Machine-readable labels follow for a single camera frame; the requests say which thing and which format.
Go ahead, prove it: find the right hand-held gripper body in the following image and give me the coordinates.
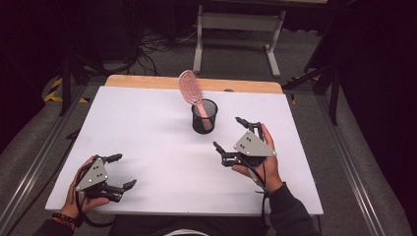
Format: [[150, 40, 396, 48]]
[[221, 130, 278, 169]]

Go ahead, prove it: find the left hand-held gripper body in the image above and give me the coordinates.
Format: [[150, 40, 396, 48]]
[[75, 154, 125, 204]]

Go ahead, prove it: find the black mesh pen holder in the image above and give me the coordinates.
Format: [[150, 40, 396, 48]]
[[191, 98, 219, 135]]

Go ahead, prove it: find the pink hairbrush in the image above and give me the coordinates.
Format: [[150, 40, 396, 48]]
[[178, 69, 214, 131]]

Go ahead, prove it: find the person's right hand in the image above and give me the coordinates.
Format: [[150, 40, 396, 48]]
[[231, 123, 284, 195]]

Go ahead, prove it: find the person's left hand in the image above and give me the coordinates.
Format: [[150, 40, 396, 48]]
[[59, 154, 111, 219]]

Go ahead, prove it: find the white board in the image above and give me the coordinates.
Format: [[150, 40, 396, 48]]
[[44, 86, 325, 217]]

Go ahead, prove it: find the black clamp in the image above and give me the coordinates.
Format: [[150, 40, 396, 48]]
[[66, 128, 82, 141]]

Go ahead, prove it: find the yellow-black hazard tape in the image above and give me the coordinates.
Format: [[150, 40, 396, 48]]
[[287, 76, 322, 106]]

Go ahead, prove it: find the person's dark clothing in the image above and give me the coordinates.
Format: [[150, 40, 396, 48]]
[[107, 214, 271, 236]]

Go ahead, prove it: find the white curved band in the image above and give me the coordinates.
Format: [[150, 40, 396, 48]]
[[162, 228, 210, 236]]

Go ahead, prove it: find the wooden table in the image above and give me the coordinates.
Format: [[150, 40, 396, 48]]
[[104, 74, 284, 95]]

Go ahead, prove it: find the black metal stand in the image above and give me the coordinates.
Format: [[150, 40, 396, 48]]
[[281, 60, 342, 126], [58, 53, 111, 118]]

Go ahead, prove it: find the white metal stand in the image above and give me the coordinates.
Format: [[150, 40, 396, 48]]
[[192, 0, 328, 79]]

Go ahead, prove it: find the dark curtain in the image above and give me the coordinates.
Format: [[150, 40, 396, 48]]
[[0, 0, 70, 150], [338, 0, 417, 227]]

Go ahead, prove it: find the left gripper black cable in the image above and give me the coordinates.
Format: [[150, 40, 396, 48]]
[[74, 163, 116, 228]]

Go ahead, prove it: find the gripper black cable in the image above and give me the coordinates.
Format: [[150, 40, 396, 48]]
[[244, 161, 272, 236], [74, 163, 116, 228]]

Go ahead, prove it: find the black bead bracelet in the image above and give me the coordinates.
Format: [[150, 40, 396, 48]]
[[51, 211, 84, 227]]

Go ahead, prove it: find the red bracelet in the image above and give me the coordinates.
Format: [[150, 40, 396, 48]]
[[51, 217, 76, 230]]

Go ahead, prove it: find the aluminium rail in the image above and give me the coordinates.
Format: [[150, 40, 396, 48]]
[[315, 93, 387, 236], [0, 84, 87, 232]]

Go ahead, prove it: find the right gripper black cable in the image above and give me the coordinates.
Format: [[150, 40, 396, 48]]
[[244, 161, 272, 236]]

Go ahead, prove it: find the bundle of black floor cables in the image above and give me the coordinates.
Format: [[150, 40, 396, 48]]
[[129, 28, 200, 77]]

